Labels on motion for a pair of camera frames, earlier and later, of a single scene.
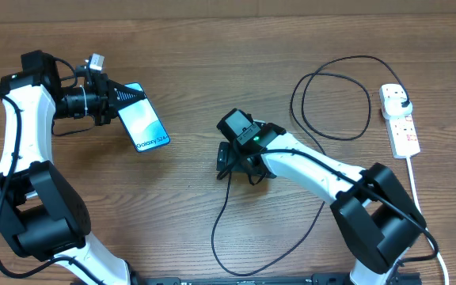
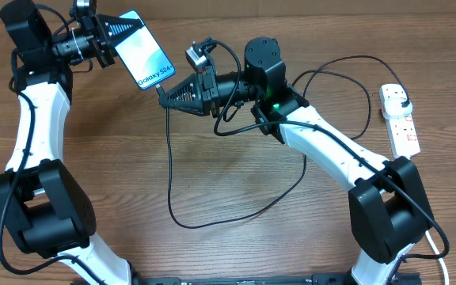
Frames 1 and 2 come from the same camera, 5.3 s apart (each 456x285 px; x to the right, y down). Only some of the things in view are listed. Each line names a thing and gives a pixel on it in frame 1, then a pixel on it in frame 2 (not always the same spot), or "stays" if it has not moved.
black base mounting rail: (264, 279) stays
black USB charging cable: (315, 127) → (305, 141)
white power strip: (401, 131) stays
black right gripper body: (230, 155) → (212, 91)
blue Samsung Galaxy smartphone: (144, 127) → (143, 57)
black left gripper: (108, 93) → (109, 26)
